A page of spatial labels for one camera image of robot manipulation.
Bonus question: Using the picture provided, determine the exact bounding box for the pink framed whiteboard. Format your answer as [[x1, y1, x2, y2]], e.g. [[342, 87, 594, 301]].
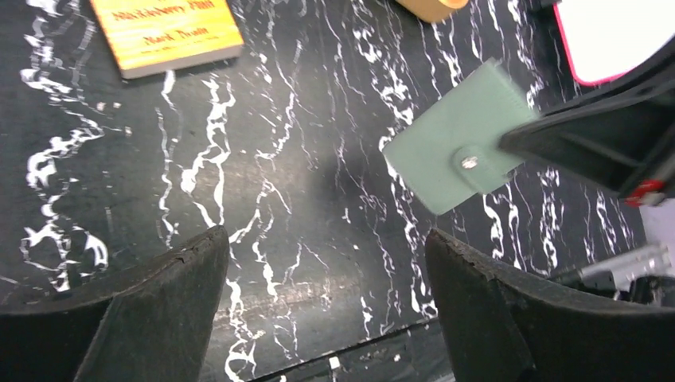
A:
[[553, 0, 674, 86]]

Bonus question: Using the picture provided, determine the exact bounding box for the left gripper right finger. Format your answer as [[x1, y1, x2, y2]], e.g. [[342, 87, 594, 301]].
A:
[[425, 230, 674, 381]]

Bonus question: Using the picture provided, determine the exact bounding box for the mint green card holder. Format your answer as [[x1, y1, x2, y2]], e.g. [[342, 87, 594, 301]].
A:
[[382, 59, 539, 215]]

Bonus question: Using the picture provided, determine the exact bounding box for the tan oval tray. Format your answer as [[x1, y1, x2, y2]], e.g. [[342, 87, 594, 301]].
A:
[[396, 0, 469, 23]]

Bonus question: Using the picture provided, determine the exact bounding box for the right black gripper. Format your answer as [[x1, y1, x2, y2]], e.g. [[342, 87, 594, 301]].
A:
[[498, 40, 674, 206]]

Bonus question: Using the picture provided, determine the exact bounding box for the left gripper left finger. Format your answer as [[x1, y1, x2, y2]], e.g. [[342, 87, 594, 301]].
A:
[[1, 226, 229, 381]]

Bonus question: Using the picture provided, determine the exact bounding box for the orange paperback book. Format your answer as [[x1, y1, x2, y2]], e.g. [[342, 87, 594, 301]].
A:
[[90, 0, 244, 80]]

